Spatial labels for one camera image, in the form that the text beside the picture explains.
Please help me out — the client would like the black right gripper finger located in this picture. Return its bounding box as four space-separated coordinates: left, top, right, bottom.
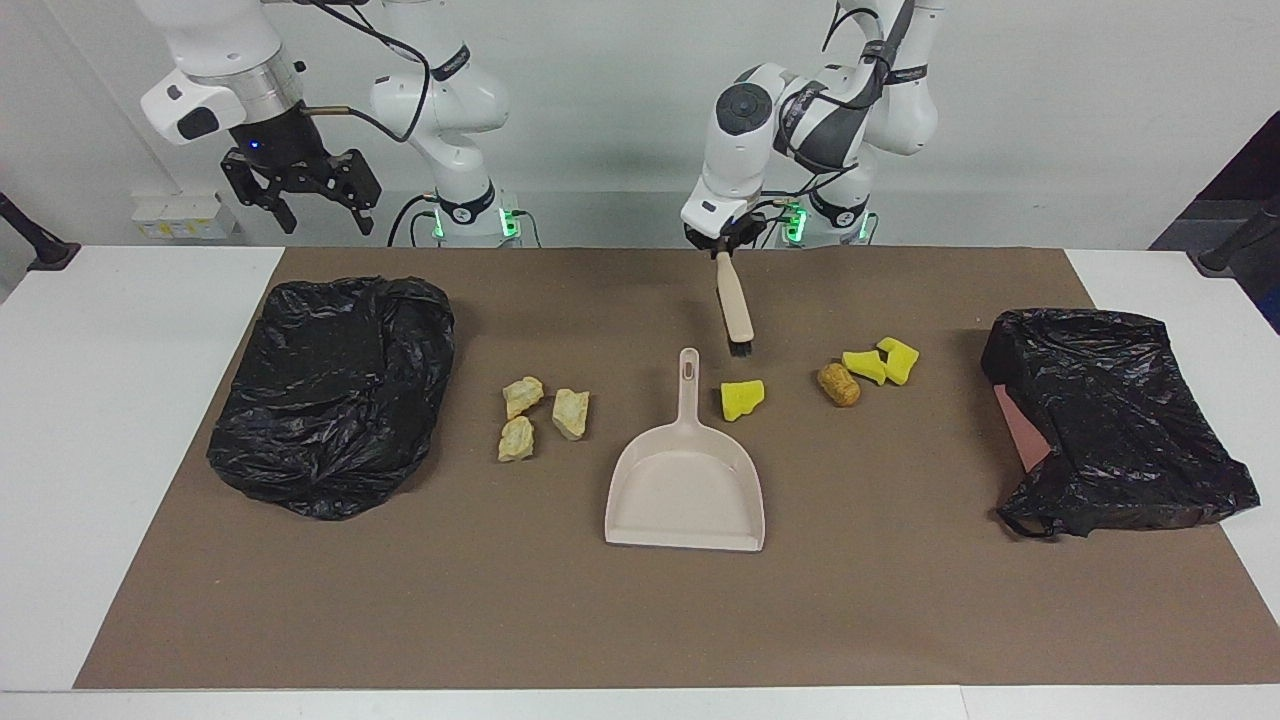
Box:
318 148 384 238
220 148 299 236

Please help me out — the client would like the beige hand brush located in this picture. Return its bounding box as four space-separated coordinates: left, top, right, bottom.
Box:
713 250 756 359

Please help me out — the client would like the large yellow sponge piece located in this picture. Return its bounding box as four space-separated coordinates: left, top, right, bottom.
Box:
719 378 767 423

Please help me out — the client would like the brown cork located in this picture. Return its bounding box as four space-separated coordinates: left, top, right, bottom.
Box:
816 361 863 409

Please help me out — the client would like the small yellow sponge wedge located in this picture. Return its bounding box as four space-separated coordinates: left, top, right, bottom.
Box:
841 348 889 388

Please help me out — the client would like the yellow green sponge piece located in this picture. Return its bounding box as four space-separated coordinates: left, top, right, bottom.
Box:
876 336 921 387

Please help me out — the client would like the beige foam chunk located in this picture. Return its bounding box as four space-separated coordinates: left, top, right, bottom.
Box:
497 415 537 464
551 387 592 443
501 375 547 422

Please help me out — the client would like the beige plastic dustpan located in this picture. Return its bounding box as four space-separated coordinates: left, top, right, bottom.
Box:
603 346 767 554

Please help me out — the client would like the pink bin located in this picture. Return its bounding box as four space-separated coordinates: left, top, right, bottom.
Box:
993 385 1054 474

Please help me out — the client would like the left black plastic bag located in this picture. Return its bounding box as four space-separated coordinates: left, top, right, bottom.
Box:
206 276 457 522

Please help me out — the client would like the black clamp stand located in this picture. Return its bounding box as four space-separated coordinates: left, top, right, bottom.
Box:
1190 195 1280 277
0 191 82 274

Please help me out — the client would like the brown table mat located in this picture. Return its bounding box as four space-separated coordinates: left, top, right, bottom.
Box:
73 246 1280 691

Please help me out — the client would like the black base cable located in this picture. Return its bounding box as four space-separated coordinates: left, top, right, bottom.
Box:
387 194 442 249

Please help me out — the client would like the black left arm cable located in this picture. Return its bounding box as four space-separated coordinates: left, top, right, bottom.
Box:
772 0 917 217

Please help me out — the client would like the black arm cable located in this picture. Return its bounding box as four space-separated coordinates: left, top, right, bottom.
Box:
772 0 917 217
296 0 434 144

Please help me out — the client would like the white wall socket box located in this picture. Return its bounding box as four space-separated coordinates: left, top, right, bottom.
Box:
131 191 240 240

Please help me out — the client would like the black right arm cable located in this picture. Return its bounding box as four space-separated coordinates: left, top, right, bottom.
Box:
296 0 434 144

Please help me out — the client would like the black bag with loose handles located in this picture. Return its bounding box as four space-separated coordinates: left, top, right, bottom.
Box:
979 307 1262 542

